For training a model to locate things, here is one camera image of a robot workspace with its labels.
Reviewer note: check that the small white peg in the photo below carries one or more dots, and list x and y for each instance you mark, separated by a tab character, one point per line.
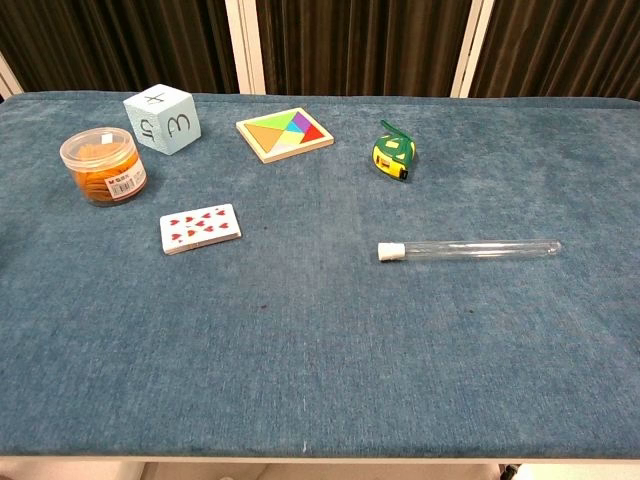
391	251

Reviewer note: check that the clear jar of rubber bands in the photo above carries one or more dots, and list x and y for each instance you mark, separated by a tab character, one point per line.
105	170

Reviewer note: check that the dark pleated curtain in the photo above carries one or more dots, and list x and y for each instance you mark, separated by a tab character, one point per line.
360	47
120	45
560	47

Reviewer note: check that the colourful wooden tangram puzzle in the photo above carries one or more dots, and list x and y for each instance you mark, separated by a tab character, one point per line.
282	134

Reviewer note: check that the clear glass test tube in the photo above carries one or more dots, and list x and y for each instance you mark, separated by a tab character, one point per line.
475	248

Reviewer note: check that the light blue number cube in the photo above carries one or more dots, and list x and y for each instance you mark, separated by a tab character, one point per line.
162	122

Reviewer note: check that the white frame post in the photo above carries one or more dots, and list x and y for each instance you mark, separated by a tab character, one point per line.
471	50
9	77
245	47

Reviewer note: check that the blue fabric tablecloth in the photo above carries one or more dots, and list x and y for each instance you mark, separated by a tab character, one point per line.
320	350

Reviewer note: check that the playing card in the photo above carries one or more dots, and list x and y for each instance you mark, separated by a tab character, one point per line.
199	227

